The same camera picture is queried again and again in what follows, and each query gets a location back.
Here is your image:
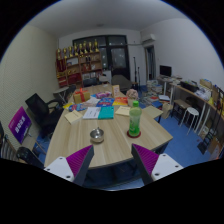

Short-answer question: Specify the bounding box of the blue patterned book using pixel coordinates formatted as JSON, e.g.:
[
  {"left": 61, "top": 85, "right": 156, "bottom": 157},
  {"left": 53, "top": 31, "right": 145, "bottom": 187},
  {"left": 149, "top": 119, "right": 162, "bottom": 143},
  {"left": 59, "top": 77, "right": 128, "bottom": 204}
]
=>
[{"left": 96, "top": 97, "right": 116, "bottom": 108}]

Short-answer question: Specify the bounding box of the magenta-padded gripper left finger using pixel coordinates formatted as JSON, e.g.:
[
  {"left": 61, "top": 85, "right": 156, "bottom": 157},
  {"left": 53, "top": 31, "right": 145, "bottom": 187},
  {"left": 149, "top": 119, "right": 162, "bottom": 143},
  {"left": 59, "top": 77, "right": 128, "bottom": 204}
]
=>
[{"left": 43, "top": 144, "right": 95, "bottom": 187}]

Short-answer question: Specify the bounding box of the black framed glass door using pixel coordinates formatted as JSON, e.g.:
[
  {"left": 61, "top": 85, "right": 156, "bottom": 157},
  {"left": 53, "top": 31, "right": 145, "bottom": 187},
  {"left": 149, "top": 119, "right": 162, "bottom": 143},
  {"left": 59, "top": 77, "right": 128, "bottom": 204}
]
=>
[{"left": 72, "top": 34, "right": 131, "bottom": 81}]

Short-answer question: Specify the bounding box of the yellow notepad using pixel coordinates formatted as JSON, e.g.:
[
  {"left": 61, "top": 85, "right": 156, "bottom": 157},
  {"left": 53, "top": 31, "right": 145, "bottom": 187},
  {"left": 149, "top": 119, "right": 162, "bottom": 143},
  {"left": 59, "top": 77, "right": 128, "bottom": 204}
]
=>
[{"left": 114, "top": 105, "right": 132, "bottom": 117}]

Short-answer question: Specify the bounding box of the teal book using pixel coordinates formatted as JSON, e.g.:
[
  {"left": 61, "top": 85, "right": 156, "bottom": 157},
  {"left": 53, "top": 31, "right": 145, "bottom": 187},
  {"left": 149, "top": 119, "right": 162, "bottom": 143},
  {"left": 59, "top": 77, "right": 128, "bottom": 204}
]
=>
[{"left": 97, "top": 105, "right": 115, "bottom": 120}]

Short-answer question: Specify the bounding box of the pale yellow paper pad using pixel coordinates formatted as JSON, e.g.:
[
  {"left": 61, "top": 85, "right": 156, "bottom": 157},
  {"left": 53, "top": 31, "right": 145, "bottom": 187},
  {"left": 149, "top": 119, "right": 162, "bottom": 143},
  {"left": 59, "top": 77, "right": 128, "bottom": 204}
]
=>
[{"left": 63, "top": 110, "right": 84, "bottom": 125}]

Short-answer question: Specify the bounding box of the black office chair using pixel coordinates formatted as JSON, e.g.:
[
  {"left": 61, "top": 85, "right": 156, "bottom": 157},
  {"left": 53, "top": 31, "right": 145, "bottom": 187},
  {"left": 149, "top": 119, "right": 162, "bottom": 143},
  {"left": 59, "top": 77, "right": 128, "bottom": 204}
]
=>
[{"left": 24, "top": 92, "right": 66, "bottom": 138}]

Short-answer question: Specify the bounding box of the white booklet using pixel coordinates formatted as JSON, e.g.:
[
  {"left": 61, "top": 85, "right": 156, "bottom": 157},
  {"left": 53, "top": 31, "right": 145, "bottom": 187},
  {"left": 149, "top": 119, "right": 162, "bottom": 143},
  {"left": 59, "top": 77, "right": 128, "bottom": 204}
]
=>
[{"left": 82, "top": 106, "right": 102, "bottom": 120}]

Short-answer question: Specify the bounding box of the orange book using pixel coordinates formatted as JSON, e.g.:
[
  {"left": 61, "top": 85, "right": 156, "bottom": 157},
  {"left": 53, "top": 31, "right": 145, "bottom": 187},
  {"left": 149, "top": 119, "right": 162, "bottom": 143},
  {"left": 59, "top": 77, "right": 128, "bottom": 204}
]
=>
[{"left": 112, "top": 96, "right": 129, "bottom": 107}]

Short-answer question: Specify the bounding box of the white round stool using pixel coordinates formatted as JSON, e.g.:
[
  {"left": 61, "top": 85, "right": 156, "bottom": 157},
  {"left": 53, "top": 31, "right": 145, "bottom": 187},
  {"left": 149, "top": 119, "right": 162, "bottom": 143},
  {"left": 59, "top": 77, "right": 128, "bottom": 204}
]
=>
[{"left": 179, "top": 106, "right": 200, "bottom": 136}]

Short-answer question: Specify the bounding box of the black computer monitor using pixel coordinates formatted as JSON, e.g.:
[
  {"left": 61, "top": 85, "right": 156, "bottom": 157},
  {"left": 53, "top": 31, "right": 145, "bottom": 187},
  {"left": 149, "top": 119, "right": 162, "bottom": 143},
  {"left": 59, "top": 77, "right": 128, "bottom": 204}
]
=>
[{"left": 159, "top": 64, "right": 173, "bottom": 78}]

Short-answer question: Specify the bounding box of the long cluttered side desk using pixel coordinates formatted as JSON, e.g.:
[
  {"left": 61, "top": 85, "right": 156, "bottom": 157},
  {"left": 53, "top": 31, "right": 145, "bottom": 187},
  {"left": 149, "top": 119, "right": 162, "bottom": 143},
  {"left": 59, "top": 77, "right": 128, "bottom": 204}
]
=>
[{"left": 156, "top": 74, "right": 224, "bottom": 158}]

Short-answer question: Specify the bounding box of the small metal cup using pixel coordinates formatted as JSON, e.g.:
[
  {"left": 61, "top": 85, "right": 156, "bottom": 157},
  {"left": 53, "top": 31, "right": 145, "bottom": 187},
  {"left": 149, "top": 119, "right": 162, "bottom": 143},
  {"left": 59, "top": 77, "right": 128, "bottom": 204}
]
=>
[{"left": 89, "top": 127, "right": 105, "bottom": 144}]

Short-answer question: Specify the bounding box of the striped cushioned chair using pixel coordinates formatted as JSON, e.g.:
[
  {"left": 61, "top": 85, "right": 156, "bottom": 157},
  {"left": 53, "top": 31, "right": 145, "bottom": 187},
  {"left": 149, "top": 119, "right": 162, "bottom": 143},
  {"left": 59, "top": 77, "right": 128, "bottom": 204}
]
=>
[{"left": 0, "top": 133, "right": 18, "bottom": 163}]

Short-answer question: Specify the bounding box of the orange standing card box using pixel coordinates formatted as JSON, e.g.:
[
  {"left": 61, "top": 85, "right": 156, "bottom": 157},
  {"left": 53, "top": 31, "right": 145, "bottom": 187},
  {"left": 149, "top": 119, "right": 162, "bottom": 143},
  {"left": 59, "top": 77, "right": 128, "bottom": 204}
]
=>
[{"left": 111, "top": 84, "right": 121, "bottom": 98}]

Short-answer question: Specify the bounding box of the wooden shelf unit with trophies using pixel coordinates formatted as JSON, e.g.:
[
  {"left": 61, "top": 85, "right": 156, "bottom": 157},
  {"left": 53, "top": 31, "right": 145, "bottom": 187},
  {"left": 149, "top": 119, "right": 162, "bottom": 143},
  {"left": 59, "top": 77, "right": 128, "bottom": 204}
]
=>
[{"left": 54, "top": 38, "right": 104, "bottom": 88}]

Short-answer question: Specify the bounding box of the purple sign board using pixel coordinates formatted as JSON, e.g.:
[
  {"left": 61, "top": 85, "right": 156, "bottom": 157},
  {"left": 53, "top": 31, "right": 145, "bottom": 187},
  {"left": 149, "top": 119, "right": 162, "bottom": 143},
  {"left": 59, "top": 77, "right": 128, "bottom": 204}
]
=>
[{"left": 7, "top": 106, "right": 33, "bottom": 145}]

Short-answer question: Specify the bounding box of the potted flower bouquet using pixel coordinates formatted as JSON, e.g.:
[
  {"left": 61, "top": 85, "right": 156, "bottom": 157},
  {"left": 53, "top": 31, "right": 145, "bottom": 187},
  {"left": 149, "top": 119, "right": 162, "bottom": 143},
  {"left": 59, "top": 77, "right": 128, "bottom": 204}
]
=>
[{"left": 125, "top": 88, "right": 139, "bottom": 108}]

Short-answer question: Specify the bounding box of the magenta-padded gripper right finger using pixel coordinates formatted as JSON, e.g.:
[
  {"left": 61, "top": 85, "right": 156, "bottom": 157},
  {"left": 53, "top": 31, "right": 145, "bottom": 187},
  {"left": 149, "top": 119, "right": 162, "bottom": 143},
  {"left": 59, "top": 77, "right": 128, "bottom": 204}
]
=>
[{"left": 130, "top": 143, "right": 184, "bottom": 186}]

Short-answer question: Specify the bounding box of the white wall air conditioner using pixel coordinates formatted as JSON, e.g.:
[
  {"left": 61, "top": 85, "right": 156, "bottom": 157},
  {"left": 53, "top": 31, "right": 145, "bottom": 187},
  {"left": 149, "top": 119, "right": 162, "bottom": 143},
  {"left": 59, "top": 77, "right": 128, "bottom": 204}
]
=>
[{"left": 140, "top": 33, "right": 157, "bottom": 44}]

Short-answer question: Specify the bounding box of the black tripod stand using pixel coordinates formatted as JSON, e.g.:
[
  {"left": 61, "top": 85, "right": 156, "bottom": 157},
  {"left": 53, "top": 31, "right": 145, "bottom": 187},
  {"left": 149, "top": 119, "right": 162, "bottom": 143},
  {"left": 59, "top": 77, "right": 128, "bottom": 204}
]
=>
[{"left": 132, "top": 56, "right": 142, "bottom": 89}]

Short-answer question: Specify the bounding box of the green drink bottle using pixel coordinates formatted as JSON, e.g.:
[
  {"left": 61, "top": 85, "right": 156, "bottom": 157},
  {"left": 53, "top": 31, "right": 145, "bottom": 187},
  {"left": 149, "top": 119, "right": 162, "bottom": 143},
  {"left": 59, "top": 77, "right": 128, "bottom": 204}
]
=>
[{"left": 128, "top": 100, "right": 143, "bottom": 138}]

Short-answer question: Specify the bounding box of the gift box with red ribbon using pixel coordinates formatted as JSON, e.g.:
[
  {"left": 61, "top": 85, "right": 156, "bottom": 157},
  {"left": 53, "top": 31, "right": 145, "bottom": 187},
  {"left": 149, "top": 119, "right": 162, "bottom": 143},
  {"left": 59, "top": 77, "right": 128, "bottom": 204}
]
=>
[{"left": 72, "top": 88, "right": 91, "bottom": 104}]

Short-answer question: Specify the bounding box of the black backpack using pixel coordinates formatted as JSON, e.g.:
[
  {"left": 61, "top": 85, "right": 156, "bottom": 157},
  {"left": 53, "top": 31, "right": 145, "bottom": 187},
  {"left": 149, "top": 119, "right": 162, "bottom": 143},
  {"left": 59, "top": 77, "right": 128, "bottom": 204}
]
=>
[{"left": 15, "top": 146, "right": 46, "bottom": 169}]

